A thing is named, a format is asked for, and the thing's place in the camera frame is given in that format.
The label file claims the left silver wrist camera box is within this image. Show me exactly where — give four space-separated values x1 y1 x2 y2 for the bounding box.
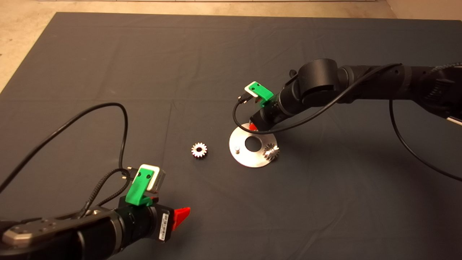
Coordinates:
139 164 166 192

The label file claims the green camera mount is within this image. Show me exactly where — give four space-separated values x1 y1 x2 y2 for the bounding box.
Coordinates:
125 167 156 206
250 82 275 106

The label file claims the braided black cable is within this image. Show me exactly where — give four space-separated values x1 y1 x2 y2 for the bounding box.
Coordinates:
79 167 139 219

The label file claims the dark steel planetary gear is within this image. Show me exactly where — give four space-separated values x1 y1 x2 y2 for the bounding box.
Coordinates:
262 143 280 161

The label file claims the left green camera mount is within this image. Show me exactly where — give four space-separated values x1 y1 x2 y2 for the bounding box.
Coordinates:
125 167 156 206

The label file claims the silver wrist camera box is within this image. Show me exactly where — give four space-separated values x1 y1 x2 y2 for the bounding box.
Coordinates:
244 82 261 98
139 164 166 192

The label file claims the dark grey table cloth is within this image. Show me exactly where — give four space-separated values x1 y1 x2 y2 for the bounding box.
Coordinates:
0 13 462 260

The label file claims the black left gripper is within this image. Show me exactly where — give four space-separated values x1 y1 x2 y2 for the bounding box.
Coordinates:
116 195 191 243

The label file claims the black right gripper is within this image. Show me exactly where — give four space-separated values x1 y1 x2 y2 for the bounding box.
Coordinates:
248 95 287 131

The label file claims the right green camera mount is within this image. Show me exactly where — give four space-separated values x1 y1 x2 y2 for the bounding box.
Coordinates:
250 82 275 106

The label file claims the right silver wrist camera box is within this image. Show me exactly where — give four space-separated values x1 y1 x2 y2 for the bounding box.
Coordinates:
244 82 261 98

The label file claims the thin smooth black cable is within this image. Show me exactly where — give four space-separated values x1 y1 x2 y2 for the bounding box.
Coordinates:
0 103 129 194

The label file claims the right camera black cable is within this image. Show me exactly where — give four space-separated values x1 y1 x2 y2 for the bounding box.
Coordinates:
233 63 462 182

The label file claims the shiny steel planetary gear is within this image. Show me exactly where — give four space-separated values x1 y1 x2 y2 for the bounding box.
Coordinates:
191 142 208 159

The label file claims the round metal carrier plate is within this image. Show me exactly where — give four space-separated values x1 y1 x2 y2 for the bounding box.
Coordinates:
229 123 278 168

